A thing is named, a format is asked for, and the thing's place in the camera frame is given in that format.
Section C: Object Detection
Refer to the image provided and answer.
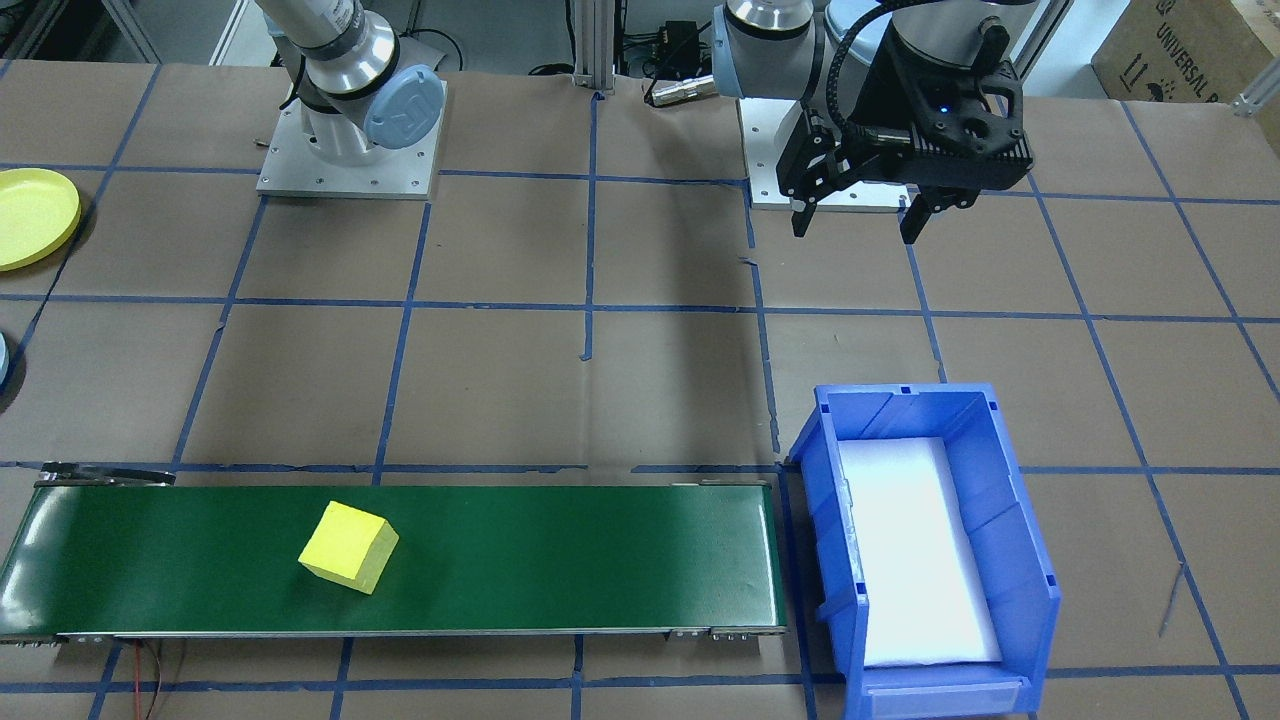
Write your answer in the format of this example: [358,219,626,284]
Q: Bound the blue plastic storage bin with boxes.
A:
[785,383,1063,720]

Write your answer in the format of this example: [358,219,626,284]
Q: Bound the black braided cable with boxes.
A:
[800,0,961,136]

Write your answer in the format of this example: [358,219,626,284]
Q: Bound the yellow plate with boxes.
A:
[0,168,83,272]

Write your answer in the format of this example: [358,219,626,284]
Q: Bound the yellow foam block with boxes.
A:
[298,500,399,595]

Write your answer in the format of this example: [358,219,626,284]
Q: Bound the brown cardboard box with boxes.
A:
[1090,0,1280,106]

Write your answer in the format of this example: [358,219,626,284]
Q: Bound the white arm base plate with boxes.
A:
[258,82,446,201]
[738,92,913,213]

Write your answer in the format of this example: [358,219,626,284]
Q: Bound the green conveyor belt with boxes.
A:
[0,462,789,646]

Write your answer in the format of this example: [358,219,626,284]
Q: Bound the white foam liner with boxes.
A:
[838,436,1004,669]

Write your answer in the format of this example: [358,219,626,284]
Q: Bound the black power adapter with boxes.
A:
[655,20,701,66]

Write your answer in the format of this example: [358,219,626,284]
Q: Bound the grey metal leg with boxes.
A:
[100,0,161,63]

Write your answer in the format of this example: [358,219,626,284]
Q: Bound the silver cylindrical connector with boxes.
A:
[645,75,719,107]

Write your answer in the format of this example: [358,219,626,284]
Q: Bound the thin red wire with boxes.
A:
[130,640,166,720]

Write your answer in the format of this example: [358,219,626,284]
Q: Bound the aluminium profile post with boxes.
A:
[570,0,619,93]

